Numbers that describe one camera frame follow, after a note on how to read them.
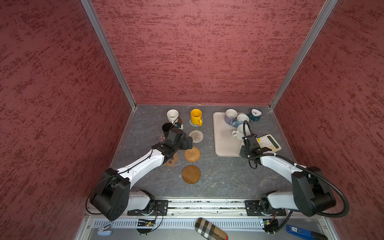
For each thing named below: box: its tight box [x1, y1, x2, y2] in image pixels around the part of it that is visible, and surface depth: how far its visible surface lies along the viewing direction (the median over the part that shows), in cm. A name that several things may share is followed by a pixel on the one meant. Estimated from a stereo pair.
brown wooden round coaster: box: [182, 164, 201, 185], surface depth 87 cm
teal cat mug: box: [249, 108, 263, 122], surface depth 112 cm
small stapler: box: [97, 223, 113, 237], surface depth 68 cm
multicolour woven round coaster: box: [188, 130, 204, 144], surface depth 105 cm
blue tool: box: [286, 225, 329, 240], surface depth 67 cm
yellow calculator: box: [255, 134, 282, 152], surface depth 99 cm
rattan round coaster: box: [184, 147, 201, 163], surface depth 94 cm
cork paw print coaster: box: [163, 152, 179, 167], surface depth 92 cm
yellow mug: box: [190, 108, 203, 127], surface depth 105 cm
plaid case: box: [195, 217, 229, 240], surface depth 67 cm
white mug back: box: [224, 108, 238, 126], surface depth 109 cm
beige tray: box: [212, 112, 243, 157], surface depth 105 cm
